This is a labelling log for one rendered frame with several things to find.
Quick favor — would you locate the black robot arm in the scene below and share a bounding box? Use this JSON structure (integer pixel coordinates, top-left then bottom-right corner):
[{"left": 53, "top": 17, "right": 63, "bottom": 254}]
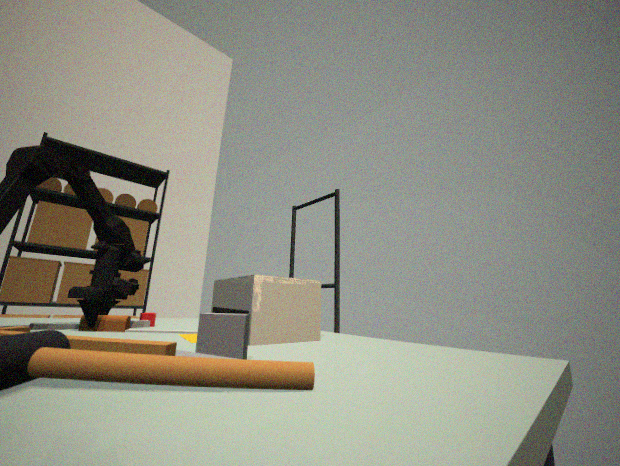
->
[{"left": 0, "top": 145, "right": 144, "bottom": 295}]

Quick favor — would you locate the red cube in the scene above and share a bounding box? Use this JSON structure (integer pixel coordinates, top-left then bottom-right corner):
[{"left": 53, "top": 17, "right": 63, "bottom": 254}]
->
[{"left": 140, "top": 313, "right": 156, "bottom": 327}]

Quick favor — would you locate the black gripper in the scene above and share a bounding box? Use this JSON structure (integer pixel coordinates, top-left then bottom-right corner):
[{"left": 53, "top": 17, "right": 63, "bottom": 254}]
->
[{"left": 67, "top": 267, "right": 127, "bottom": 328}]

